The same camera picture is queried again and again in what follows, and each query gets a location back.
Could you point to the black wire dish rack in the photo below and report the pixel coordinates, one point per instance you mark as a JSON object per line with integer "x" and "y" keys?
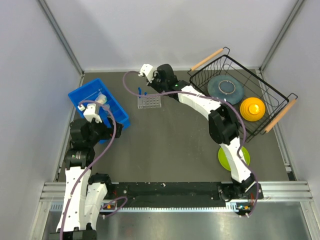
{"x": 220, "y": 63}

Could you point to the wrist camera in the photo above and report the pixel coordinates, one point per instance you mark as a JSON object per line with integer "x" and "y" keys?
{"x": 90, "y": 112}
{"x": 147, "y": 71}

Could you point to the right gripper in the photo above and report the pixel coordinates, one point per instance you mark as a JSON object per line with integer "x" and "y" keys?
{"x": 156, "y": 75}

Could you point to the blue plastic bin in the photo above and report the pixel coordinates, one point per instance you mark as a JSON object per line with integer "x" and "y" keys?
{"x": 77, "y": 98}

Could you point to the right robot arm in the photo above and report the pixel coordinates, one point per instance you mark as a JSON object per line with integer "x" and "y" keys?
{"x": 224, "y": 124}

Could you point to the bag of white powder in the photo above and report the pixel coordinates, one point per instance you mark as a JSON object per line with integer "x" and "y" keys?
{"x": 101, "y": 99}

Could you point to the clear glass rod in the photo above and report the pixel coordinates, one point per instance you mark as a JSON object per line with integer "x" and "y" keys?
{"x": 91, "y": 95}

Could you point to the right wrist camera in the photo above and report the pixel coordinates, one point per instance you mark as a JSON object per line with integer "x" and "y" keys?
{"x": 147, "y": 71}

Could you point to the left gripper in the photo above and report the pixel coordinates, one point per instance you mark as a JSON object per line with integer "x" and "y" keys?
{"x": 110, "y": 130}

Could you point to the clear test tube rack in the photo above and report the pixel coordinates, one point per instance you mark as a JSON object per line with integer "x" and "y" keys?
{"x": 149, "y": 102}

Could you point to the orange bowl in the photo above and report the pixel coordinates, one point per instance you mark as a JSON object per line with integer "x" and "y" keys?
{"x": 252, "y": 109}

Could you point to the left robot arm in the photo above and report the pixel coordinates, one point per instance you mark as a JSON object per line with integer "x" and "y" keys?
{"x": 84, "y": 192}

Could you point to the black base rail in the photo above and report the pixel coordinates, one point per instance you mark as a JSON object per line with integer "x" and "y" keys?
{"x": 173, "y": 194}

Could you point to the green plate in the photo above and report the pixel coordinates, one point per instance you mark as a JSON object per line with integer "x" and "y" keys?
{"x": 223, "y": 159}

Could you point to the blue ceramic plate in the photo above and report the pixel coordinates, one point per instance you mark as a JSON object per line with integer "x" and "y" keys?
{"x": 227, "y": 88}

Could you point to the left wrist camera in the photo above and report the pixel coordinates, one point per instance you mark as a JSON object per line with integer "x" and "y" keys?
{"x": 90, "y": 112}

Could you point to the clear glass flask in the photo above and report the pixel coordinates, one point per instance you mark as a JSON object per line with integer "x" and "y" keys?
{"x": 114, "y": 109}

